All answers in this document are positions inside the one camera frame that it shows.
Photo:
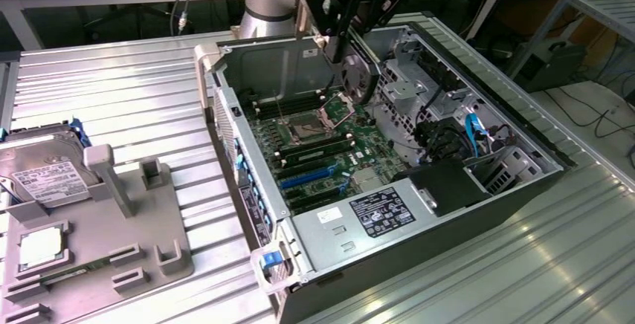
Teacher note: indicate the black graphics card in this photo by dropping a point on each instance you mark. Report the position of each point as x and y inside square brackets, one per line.
[360, 75]

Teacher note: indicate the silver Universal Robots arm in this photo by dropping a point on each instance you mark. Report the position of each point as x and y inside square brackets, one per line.
[269, 4]

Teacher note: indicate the thin metal locking lever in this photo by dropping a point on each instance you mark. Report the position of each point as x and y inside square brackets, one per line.
[280, 105]

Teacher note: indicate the metal socket cover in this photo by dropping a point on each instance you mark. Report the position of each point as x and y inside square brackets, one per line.
[333, 110]

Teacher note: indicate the silver drive cage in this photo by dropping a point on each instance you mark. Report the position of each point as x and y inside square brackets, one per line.
[408, 93]

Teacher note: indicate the CPU socket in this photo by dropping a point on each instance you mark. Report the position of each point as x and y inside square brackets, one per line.
[304, 128]

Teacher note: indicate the green RAM stick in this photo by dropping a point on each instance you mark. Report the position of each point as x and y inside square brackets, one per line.
[316, 155]
[79, 271]

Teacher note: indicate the green motherboard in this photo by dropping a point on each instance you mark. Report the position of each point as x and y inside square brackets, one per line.
[370, 153]

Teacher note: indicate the metal slat side table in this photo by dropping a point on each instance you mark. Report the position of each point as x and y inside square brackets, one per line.
[608, 8]

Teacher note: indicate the blue slot clip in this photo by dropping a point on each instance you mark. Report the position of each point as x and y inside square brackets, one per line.
[252, 181]
[262, 207]
[241, 162]
[257, 194]

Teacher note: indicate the blue expansion slot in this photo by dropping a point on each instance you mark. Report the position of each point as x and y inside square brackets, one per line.
[304, 180]

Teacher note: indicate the silver chipset heat sink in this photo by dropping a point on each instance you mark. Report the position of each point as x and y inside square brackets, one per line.
[366, 181]

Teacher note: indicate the black plastic shroud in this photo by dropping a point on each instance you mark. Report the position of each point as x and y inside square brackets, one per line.
[442, 186]

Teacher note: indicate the silver disk bay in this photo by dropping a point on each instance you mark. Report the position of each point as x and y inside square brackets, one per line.
[501, 175]

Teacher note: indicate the grey power supply unit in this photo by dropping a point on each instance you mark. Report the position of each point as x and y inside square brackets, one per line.
[338, 235]

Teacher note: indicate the open grey PC case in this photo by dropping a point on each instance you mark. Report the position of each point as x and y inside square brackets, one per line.
[497, 227]

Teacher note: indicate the blue case release latch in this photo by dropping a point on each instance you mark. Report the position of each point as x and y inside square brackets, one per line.
[270, 259]

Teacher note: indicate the hard disk with blue carrier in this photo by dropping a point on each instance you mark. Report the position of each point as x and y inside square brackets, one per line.
[45, 186]

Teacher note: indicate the grey parts rack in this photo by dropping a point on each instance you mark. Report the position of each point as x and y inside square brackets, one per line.
[110, 235]

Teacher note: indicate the silver CPU chip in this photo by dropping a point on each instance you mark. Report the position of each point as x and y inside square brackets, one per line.
[42, 246]

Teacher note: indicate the grey case corner bracket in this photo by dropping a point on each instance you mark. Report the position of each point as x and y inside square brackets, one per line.
[257, 272]
[206, 54]

